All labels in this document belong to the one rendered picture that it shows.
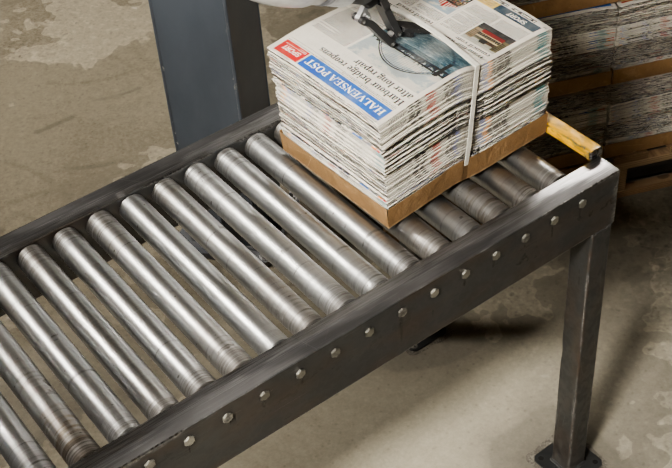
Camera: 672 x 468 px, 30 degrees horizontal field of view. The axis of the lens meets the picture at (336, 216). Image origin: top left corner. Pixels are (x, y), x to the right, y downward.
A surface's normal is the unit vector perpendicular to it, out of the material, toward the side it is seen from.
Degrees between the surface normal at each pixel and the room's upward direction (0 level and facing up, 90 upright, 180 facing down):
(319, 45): 4
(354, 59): 4
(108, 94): 0
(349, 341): 90
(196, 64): 90
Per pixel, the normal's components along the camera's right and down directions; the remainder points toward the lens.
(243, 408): 0.60, 0.50
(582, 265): -0.80, 0.44
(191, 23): -0.28, 0.65
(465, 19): -0.08, -0.72
